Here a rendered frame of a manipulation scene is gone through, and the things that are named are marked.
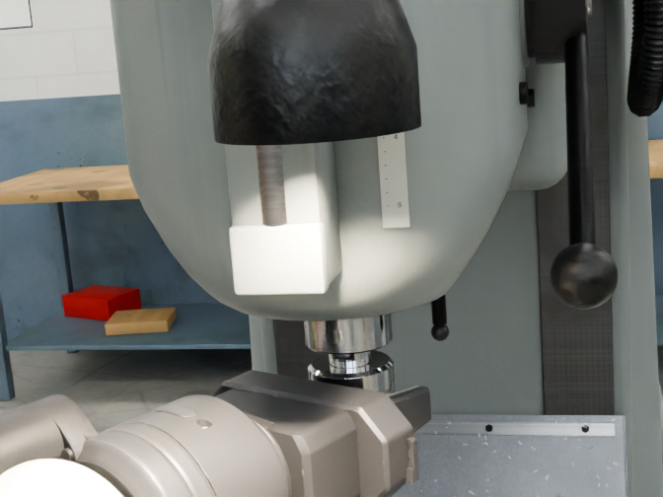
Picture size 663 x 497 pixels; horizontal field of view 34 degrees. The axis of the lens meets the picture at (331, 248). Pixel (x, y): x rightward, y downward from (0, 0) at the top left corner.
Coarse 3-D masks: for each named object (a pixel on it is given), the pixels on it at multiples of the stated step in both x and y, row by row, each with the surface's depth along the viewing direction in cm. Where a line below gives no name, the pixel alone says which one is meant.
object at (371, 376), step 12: (324, 360) 60; (372, 360) 60; (384, 360) 59; (312, 372) 59; (324, 372) 58; (336, 372) 58; (348, 372) 58; (360, 372) 58; (372, 372) 58; (384, 372) 58; (336, 384) 58; (348, 384) 58; (360, 384) 58; (372, 384) 58; (384, 384) 58
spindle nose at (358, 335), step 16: (304, 320) 59; (320, 320) 57; (336, 320) 57; (352, 320) 57; (368, 320) 57; (384, 320) 58; (320, 336) 58; (336, 336) 57; (352, 336) 57; (368, 336) 57; (384, 336) 58; (320, 352) 58; (336, 352) 57; (352, 352) 57
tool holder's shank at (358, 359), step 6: (330, 354) 59; (348, 354) 58; (354, 354) 59; (360, 354) 59; (366, 354) 59; (330, 360) 59; (336, 360) 59; (342, 360) 59; (348, 360) 59; (354, 360) 59; (360, 360) 59; (366, 360) 59; (342, 366) 59; (348, 366) 59; (354, 366) 59
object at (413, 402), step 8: (400, 392) 59; (408, 392) 59; (416, 392) 60; (424, 392) 60; (392, 400) 58; (400, 400) 58; (408, 400) 59; (416, 400) 59; (424, 400) 60; (400, 408) 58; (408, 408) 59; (416, 408) 59; (424, 408) 60; (408, 416) 59; (416, 416) 59; (424, 416) 60; (416, 424) 60; (424, 424) 60
